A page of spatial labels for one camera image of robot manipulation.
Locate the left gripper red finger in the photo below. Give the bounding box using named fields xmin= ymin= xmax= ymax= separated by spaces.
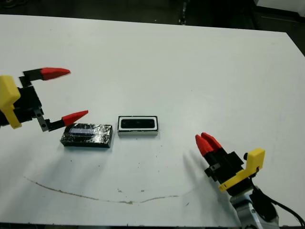
xmin=47 ymin=110 xmax=89 ymax=132
xmin=19 ymin=67 xmax=71 ymax=87

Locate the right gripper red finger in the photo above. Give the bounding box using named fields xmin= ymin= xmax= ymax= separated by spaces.
xmin=201 ymin=132 xmax=228 ymax=162
xmin=195 ymin=135 xmax=216 ymax=167

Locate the right gripper body yellow mount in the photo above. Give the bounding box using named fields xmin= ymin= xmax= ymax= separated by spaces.
xmin=204 ymin=148 xmax=266 ymax=196

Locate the left gripper body yellow mount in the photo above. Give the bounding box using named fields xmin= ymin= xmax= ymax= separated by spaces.
xmin=0 ymin=75 xmax=51 ymax=133

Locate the black foil-wrapped box lid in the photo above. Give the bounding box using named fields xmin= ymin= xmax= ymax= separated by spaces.
xmin=60 ymin=123 xmax=114 ymax=148

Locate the black slim camera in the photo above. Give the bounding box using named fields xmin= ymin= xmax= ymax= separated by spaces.
xmin=120 ymin=117 xmax=155 ymax=129

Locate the white cabinet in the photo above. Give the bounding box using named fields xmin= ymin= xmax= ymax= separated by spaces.
xmin=254 ymin=0 xmax=305 ymax=11

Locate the white-lined camera box base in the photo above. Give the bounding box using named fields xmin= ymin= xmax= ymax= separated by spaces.
xmin=117 ymin=115 xmax=160 ymax=137

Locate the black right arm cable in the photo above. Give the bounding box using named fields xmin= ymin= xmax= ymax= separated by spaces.
xmin=251 ymin=181 xmax=305 ymax=226

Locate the black metal frame post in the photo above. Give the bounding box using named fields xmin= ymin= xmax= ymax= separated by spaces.
xmin=178 ymin=0 xmax=189 ymax=24

